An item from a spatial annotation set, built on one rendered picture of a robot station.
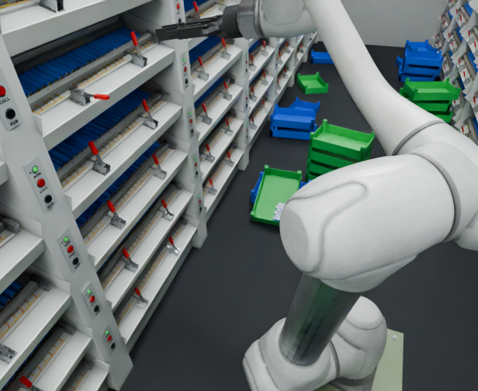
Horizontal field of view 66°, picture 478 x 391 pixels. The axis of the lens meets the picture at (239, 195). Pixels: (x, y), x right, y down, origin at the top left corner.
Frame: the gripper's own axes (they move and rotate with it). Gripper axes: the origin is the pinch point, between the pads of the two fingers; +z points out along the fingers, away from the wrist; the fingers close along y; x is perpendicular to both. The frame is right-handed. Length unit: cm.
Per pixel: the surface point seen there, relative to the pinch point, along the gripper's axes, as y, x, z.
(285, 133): 135, -100, 13
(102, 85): -17.6, -6.9, 13.7
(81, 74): -20.0, -2.8, 16.1
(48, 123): -38.3, -7.4, 12.8
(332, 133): 105, -85, -24
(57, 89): -28.9, -3.3, 16.1
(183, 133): 18.0, -38.9, 17.8
